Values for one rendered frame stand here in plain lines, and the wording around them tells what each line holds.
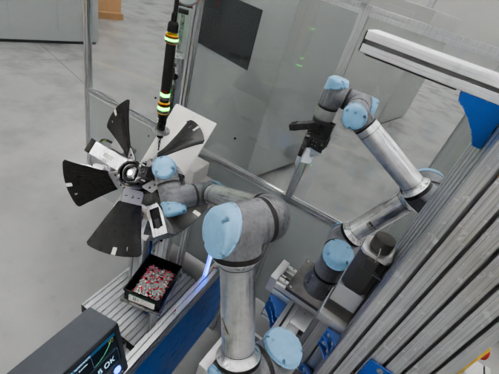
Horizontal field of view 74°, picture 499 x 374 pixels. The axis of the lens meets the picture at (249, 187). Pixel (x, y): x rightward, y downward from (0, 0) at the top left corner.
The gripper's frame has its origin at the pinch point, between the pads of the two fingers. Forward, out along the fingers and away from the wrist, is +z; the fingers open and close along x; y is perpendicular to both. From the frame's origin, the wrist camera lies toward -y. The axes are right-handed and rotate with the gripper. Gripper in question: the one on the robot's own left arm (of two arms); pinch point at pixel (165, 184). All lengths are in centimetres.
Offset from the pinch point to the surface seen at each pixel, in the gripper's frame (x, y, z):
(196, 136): 23.4, 5.1, -2.3
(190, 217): -9.9, 14.1, -2.2
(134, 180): -2.2, -13.4, 4.0
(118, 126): 20.7, -31.7, 13.8
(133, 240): -26.0, -6.5, 12.7
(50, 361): -55, -3, -52
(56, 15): 271, -322, 395
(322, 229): 12, 88, 48
